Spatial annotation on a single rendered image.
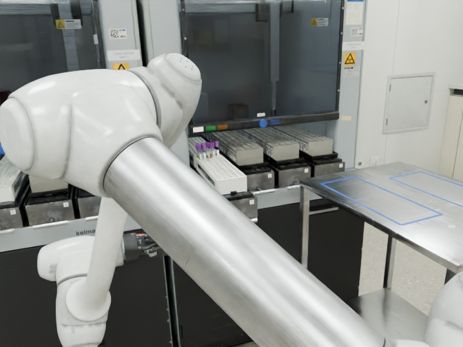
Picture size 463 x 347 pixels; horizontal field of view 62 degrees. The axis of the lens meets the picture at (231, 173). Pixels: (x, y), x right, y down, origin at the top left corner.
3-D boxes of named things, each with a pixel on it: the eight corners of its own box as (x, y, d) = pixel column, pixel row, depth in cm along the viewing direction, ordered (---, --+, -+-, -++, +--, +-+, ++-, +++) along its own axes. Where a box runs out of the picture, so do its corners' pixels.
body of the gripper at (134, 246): (122, 243, 101) (158, 236, 104) (120, 229, 109) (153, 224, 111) (126, 268, 103) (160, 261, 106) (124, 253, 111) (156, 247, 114)
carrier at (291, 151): (297, 157, 157) (297, 142, 155) (299, 158, 155) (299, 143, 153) (270, 160, 154) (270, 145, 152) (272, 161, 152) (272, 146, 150)
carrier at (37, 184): (69, 186, 132) (66, 169, 130) (69, 188, 131) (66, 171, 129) (32, 191, 129) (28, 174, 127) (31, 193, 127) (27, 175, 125)
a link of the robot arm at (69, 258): (101, 244, 112) (106, 288, 104) (42, 255, 107) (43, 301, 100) (97, 225, 103) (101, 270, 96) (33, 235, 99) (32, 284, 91)
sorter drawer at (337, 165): (251, 144, 214) (251, 128, 211) (273, 141, 218) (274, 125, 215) (320, 186, 148) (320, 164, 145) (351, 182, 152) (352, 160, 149)
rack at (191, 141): (180, 152, 177) (178, 138, 175) (201, 149, 180) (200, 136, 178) (195, 171, 150) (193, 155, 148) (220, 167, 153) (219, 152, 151)
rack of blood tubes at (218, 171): (196, 172, 148) (194, 156, 146) (220, 169, 151) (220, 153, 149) (218, 200, 121) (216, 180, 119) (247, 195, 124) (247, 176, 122)
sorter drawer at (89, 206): (85, 163, 189) (83, 145, 186) (115, 160, 193) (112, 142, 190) (79, 224, 123) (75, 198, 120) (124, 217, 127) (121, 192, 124)
